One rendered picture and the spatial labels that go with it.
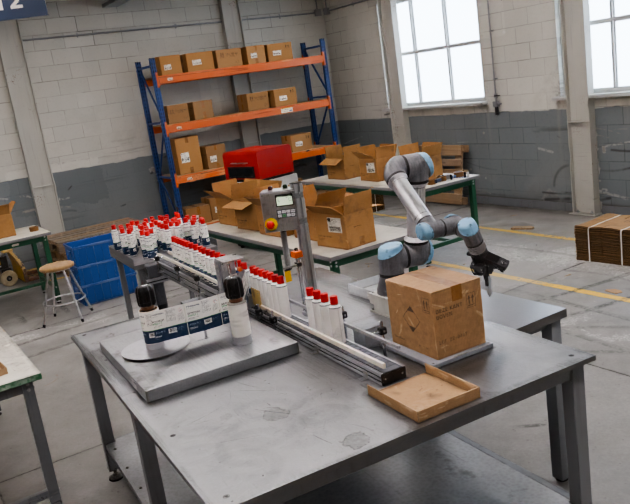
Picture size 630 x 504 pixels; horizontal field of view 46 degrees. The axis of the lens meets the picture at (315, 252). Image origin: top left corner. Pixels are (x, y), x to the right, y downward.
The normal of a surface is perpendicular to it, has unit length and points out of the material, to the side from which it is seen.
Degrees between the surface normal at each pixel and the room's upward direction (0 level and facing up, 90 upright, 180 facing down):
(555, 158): 90
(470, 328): 90
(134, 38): 90
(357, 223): 91
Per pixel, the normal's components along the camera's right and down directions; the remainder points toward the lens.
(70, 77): 0.54, 0.12
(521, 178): -0.83, 0.24
